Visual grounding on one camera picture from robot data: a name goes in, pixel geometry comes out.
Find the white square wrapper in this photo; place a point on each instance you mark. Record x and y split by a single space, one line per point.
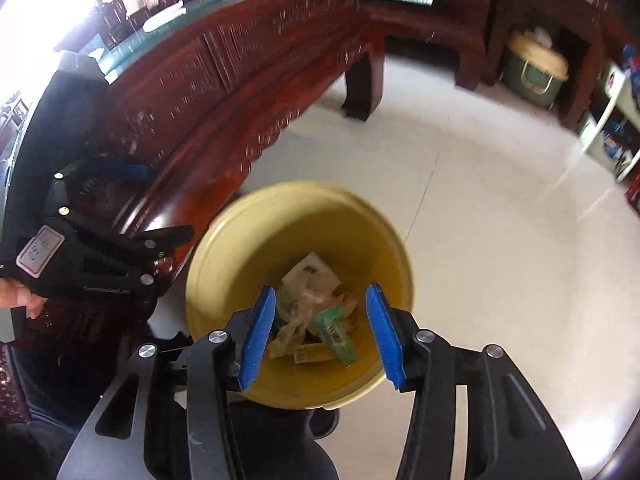
310 275

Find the carved wooden coffee table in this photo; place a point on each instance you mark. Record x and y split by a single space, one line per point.
225 60

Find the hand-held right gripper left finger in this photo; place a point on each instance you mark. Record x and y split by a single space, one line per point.
257 340

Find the dark wooden side table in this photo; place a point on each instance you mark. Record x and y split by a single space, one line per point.
540 5

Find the white cloth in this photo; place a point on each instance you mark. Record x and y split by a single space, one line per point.
537 35

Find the person's left hand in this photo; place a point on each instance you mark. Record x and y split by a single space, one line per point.
15 295

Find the beige green pet carrier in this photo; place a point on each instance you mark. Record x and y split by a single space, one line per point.
530 80

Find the wooden armchair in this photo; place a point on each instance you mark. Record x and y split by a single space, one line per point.
115 22

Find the white storage rack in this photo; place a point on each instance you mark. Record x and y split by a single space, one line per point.
600 125

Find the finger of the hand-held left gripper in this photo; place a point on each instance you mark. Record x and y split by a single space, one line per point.
125 170
160 240

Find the red wooden stool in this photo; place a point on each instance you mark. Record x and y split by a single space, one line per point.
634 192

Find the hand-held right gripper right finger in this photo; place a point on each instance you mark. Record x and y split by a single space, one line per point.
385 335

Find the blue toy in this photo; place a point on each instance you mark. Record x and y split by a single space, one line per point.
631 60

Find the orange striped wrapper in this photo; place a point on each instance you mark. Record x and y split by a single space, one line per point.
349 310

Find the carved wooden sofa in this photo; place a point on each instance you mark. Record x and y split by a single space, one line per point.
425 30

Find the clear plastic wrapper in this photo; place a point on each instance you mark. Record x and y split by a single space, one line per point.
290 332

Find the white paper sheet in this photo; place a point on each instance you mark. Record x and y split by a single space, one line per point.
165 17

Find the yellow plastic bin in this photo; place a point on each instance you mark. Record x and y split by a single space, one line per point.
240 240

